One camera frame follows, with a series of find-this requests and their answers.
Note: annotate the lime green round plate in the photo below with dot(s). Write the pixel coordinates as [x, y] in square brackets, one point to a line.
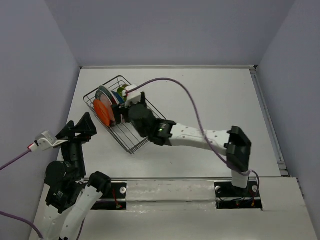
[120, 90]

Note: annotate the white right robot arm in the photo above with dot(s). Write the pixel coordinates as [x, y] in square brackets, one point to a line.
[232, 146]

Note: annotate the red and teal floral plate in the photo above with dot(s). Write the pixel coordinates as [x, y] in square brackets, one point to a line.
[109, 94]

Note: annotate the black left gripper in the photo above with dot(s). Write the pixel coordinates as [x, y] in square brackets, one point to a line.
[86, 125]

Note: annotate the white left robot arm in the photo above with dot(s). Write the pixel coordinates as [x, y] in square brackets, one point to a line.
[68, 200]

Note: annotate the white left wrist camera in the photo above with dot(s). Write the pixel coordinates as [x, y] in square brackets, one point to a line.
[44, 141]

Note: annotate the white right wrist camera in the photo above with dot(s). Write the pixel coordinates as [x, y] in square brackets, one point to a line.
[131, 95]

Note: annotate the white plate with teal rim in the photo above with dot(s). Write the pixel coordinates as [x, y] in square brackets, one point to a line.
[99, 95]

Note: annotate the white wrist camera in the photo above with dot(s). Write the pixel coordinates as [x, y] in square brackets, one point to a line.
[44, 141]
[131, 95]

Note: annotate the aluminium mounting rail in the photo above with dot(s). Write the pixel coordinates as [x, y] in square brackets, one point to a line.
[186, 178]

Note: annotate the dark blue leaf-shaped plate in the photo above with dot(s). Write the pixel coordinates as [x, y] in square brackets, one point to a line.
[118, 97]

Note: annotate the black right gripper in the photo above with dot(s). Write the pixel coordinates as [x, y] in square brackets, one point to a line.
[120, 109]

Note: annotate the orange round plate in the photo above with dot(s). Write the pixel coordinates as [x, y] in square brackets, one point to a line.
[103, 109]

